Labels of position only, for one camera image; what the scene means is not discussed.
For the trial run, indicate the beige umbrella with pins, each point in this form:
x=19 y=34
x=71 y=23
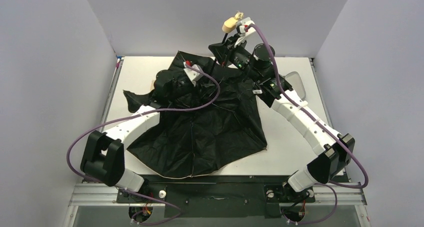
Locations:
x=216 y=123

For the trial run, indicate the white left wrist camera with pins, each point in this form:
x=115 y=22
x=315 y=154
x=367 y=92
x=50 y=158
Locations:
x=193 y=72

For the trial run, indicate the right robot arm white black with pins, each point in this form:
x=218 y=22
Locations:
x=333 y=150

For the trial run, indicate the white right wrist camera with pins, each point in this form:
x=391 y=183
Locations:
x=244 y=30

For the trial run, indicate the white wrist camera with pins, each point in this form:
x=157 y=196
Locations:
x=244 y=30
x=193 y=72

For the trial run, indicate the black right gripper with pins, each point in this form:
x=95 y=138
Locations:
x=224 y=53

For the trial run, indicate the aluminium front rail frame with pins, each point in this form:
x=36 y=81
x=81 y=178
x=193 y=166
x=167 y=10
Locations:
x=95 y=205

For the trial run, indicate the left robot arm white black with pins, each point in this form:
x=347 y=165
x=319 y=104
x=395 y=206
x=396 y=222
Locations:
x=104 y=154

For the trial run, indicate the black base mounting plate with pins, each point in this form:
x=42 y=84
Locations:
x=233 y=197

